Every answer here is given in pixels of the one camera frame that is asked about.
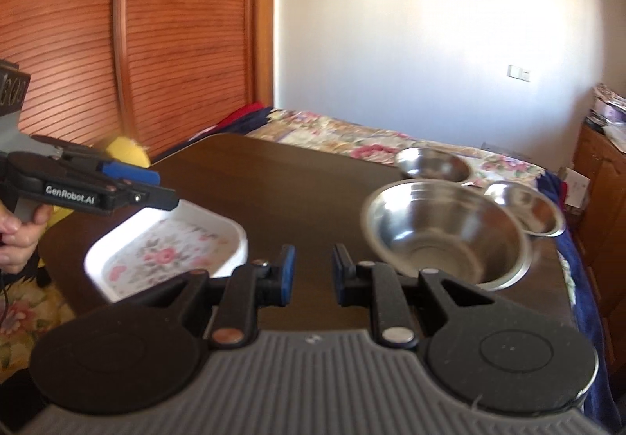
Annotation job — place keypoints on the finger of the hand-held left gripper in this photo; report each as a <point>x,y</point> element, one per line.
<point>129,172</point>
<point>146,199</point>

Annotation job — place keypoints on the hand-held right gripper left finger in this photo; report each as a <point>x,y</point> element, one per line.
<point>288,276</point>

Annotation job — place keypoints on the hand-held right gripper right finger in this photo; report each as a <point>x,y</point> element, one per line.
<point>341,276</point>

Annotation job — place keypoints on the white floral square plate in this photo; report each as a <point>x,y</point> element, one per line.
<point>166,254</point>

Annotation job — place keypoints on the large stainless steel bowl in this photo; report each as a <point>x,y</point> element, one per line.
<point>440,234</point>

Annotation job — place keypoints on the medium stainless steel bowl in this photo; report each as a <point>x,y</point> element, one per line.
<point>433,165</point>

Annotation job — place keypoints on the small stainless steel bowl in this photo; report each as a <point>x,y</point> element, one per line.
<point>530,212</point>

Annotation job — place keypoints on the person's left hand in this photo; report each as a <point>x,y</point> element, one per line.
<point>22,244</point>

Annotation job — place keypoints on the navy folded cloth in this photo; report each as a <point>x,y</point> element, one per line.
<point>244,119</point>

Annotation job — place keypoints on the red folded cloth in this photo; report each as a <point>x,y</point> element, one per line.
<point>244,111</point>

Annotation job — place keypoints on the floral bed blanket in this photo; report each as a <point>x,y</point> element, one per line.
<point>342,131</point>

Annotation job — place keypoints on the wooden slatted wardrobe door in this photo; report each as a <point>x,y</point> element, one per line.
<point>161,29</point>

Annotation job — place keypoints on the blue bed blanket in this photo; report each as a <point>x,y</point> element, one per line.
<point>584,298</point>

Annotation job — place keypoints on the white cardboard box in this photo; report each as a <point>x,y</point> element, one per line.
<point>576,185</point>

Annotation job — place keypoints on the wooden cabinet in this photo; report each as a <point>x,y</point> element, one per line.
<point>604,200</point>

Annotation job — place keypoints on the stack of papers and boxes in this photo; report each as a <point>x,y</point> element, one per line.
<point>609,112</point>

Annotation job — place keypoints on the white wall switch plate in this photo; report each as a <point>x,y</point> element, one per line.
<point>518,73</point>

